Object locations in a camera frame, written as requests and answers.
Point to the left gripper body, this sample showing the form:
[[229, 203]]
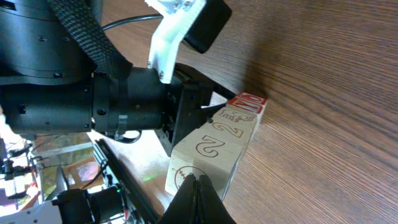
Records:
[[184, 97]]

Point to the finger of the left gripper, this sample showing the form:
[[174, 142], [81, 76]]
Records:
[[208, 112], [208, 86]]

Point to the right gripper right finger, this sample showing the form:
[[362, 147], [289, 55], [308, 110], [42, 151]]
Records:
[[210, 207]]

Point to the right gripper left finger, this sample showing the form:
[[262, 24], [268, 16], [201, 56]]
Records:
[[183, 208]]

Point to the red E wooden block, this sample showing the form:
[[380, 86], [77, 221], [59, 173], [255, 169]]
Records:
[[238, 117]]

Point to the green animal wooden block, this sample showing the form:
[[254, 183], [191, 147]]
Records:
[[236, 132]]

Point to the blue side block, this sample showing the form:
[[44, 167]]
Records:
[[245, 106], [252, 98]]

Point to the red six wooden block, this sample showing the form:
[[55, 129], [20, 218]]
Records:
[[203, 153]]

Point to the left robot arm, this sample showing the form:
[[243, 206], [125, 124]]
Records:
[[61, 74]]

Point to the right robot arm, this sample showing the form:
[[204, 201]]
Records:
[[74, 206]]

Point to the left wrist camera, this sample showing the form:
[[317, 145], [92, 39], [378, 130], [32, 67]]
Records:
[[208, 25]]

